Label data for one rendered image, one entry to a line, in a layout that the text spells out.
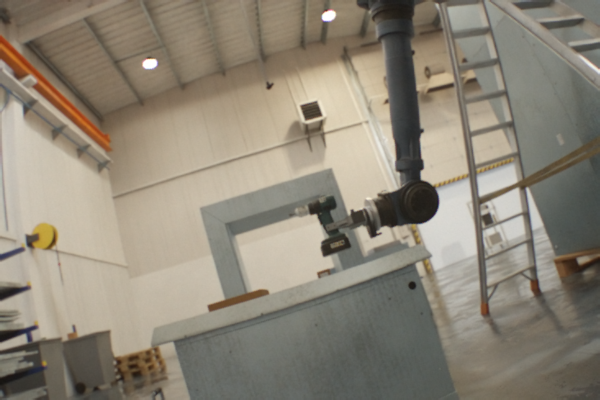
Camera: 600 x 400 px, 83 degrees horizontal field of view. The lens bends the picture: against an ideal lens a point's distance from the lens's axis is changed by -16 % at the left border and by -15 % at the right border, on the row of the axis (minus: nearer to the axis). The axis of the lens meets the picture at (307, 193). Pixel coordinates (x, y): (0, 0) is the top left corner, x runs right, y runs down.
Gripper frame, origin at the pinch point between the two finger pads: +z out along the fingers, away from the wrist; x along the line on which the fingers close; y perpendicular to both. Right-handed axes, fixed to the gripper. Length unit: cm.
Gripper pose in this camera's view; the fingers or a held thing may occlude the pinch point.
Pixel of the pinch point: (330, 228)
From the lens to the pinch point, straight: 159.5
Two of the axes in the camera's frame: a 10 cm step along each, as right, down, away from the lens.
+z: -9.5, 2.9, -1.2
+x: 0.4, -2.6, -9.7
